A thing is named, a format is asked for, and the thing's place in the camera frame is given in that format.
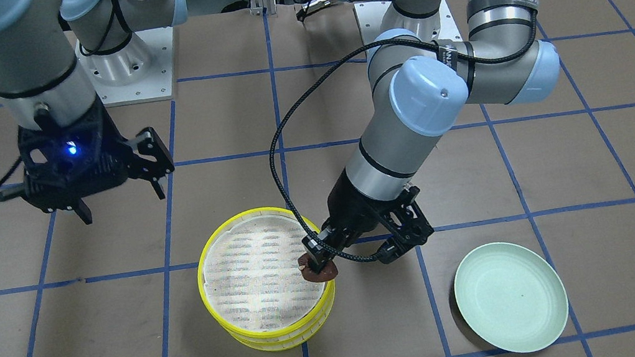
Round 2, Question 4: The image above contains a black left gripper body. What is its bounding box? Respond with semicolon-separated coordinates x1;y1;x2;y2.
324;172;434;262

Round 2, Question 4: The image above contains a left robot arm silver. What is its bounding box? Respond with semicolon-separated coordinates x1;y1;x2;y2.
298;0;560;283

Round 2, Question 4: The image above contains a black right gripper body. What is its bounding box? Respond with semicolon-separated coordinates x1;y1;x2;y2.
17;104;146;211

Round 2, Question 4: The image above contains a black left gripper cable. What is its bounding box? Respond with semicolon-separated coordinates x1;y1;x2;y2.
246;0;581;274

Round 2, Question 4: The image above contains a yellow steamer basket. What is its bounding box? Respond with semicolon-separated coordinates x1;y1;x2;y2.
197;207;335;333
209;284;336;352

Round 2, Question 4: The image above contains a light green plate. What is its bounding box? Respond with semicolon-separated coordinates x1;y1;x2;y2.
453;241;570;354

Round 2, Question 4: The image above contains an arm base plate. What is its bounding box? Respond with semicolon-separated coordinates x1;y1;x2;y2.
353;0;456;53
75;27;175;107

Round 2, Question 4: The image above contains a brown bun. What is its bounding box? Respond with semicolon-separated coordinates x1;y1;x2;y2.
298;254;339;283

